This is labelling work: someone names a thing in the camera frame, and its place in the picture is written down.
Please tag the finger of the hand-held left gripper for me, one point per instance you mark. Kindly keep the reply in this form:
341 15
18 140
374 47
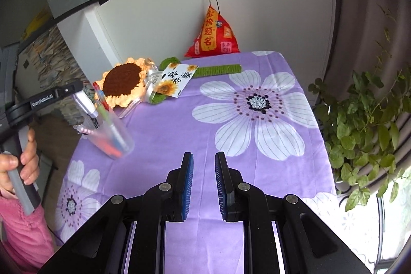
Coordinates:
70 88

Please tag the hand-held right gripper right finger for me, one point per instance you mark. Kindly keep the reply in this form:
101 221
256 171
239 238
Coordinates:
220 187

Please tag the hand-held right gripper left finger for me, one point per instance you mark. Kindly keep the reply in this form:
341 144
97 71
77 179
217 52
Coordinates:
188 187

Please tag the white correction tape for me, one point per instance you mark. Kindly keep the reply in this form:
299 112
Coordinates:
85 105

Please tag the red pen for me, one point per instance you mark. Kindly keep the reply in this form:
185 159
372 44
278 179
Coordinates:
98 94

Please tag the translucent plastic pen cup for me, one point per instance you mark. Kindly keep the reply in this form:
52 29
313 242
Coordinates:
123 140

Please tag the person's left forearm pink sleeve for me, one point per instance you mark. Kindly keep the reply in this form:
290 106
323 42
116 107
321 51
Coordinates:
22 235

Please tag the person's left hand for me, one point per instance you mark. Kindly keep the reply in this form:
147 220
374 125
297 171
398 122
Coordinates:
30 161

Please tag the pile of papers and magazines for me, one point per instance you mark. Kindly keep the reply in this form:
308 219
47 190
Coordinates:
51 59

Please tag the clear striped pen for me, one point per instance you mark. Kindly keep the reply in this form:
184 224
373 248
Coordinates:
84 129

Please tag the crochet sunflower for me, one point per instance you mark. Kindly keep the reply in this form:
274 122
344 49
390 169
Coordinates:
123 79

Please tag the purple floral tablecloth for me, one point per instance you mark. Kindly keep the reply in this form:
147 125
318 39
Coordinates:
179 126

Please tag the blue pen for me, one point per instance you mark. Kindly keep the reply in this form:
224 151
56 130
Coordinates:
119 140

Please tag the yellow item behind glass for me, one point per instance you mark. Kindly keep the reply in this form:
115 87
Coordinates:
37 23

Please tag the white ribbon bow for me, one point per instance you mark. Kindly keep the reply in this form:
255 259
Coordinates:
150 81

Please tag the sunflower print card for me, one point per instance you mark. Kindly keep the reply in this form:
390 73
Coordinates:
175 79

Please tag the red pyramid pouch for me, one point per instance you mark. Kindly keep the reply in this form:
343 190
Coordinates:
212 36

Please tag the green potted plant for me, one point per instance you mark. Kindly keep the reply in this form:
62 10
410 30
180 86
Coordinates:
362 132

